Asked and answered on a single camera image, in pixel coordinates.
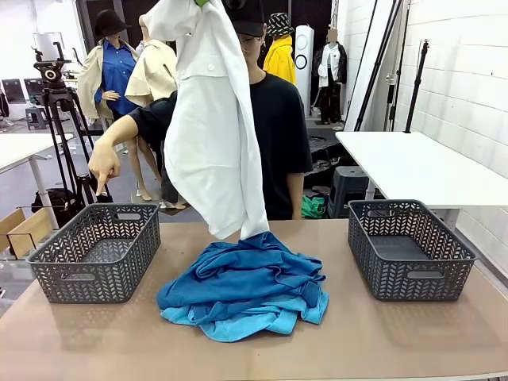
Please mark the white button shirt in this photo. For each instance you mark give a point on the white button shirt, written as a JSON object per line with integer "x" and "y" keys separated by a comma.
{"x": 210, "y": 131}

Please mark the dark blue polo shirt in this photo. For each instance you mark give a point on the dark blue polo shirt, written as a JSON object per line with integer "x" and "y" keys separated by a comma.
{"x": 246, "y": 274}

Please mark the light blue garment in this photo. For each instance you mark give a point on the light blue garment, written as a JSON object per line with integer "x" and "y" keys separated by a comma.
{"x": 254, "y": 323}

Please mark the person's right forearm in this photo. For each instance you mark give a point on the person's right forearm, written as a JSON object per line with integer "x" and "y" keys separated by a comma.
{"x": 119, "y": 133}

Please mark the person's left forearm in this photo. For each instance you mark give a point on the person's left forearm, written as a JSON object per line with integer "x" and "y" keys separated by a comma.
{"x": 297, "y": 196}

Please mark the person's right hand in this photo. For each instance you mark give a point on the person's right hand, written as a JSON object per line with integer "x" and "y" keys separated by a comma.
{"x": 104, "y": 162}

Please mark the black baseball cap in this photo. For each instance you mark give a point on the black baseball cap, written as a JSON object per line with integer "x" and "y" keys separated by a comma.
{"x": 246, "y": 16}

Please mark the mannequin in cream jacket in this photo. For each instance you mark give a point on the mannequin in cream jacket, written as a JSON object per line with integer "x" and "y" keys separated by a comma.
{"x": 156, "y": 75}

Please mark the mannequin in yellow hoodie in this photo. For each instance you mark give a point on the mannequin in yellow hoodie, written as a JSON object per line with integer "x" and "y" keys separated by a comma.
{"x": 281, "y": 59}

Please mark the mannequin in blue shirt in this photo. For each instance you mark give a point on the mannequin in blue shirt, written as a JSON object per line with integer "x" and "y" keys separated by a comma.
{"x": 115, "y": 75}

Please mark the white tower air conditioner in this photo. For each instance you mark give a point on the white tower air conditioner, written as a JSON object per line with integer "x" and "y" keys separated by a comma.
{"x": 305, "y": 59}

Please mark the mannequin in white black jacket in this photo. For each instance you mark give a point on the mannequin in white black jacket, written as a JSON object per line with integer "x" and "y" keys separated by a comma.
{"x": 332, "y": 71}

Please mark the person in black t-shirt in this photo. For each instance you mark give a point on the person in black t-shirt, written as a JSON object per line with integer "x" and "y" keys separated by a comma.
{"x": 278, "y": 131}

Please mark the black leaning stand legs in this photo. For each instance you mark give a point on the black leaning stand legs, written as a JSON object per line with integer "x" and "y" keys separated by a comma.
{"x": 377, "y": 71}

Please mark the small grey step stool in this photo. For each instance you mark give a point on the small grey step stool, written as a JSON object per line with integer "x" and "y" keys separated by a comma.
{"x": 36, "y": 118}

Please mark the black light stand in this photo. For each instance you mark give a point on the black light stand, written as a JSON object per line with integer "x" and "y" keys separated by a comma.
{"x": 418, "y": 79}

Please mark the white table with grey leg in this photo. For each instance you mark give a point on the white table with grey leg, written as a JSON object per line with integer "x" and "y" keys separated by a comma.
{"x": 20, "y": 148}

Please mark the green cloth on floor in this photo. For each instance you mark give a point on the green cloth on floor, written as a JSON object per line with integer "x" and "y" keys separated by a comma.
{"x": 313, "y": 207}

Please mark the dark grey plastic stool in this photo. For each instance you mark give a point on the dark grey plastic stool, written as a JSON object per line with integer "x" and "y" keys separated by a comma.
{"x": 349, "y": 186}

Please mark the black bag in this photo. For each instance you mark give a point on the black bag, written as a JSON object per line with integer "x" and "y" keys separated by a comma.
{"x": 59, "y": 204}

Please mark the large white table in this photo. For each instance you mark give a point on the large white table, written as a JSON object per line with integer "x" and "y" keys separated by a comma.
{"x": 416, "y": 166}

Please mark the grey woven plastic basket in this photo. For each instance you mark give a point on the grey woven plastic basket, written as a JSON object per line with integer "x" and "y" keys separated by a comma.
{"x": 95, "y": 278}
{"x": 412, "y": 278}

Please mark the black camera tripod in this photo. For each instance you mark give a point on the black camera tripod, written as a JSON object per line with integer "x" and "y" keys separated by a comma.
{"x": 55, "y": 87}

